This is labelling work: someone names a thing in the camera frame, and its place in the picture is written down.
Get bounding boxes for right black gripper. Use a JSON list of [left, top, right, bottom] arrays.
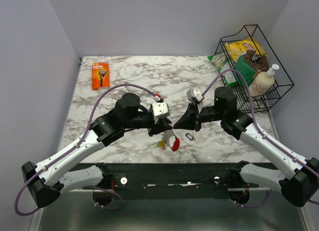
[[173, 102, 225, 132]]

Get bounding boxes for small black key fob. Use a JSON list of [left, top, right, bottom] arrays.
[[185, 133, 195, 141]]

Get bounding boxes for yellow tagged key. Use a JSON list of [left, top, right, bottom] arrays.
[[157, 140, 165, 148]]

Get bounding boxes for red white keyring carabiner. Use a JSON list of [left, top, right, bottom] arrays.
[[162, 130, 180, 152]]

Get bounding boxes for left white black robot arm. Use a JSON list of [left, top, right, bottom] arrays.
[[21, 93, 172, 208]]

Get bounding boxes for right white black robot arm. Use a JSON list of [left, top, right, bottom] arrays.
[[174, 87, 319, 207]]

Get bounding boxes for green white snack bag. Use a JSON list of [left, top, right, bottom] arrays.
[[208, 53, 237, 86]]

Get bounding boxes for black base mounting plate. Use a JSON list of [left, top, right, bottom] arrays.
[[82, 162, 272, 201]]

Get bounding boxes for orange razor box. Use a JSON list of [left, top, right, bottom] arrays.
[[92, 62, 110, 90]]

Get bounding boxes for cream lotion pump bottle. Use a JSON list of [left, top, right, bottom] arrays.
[[249, 64, 280, 97]]

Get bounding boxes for yellow chips bag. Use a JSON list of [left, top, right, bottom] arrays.
[[225, 38, 268, 64]]

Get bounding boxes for brown crumpled cloth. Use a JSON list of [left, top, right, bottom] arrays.
[[242, 49, 269, 71]]

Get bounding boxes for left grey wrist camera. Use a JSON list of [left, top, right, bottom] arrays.
[[152, 102, 170, 119]]

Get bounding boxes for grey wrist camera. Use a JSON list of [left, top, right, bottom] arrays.
[[152, 102, 170, 119], [186, 88, 204, 104]]

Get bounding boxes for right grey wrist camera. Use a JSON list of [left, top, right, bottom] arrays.
[[186, 88, 204, 104]]

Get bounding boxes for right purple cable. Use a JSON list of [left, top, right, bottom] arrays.
[[201, 68, 319, 205]]

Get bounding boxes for purple cable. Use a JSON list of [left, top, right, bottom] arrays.
[[14, 83, 162, 216], [201, 68, 319, 205]]

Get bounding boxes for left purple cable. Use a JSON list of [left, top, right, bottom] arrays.
[[14, 83, 162, 216]]

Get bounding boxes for black wire basket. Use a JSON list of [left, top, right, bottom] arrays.
[[214, 24, 294, 113]]

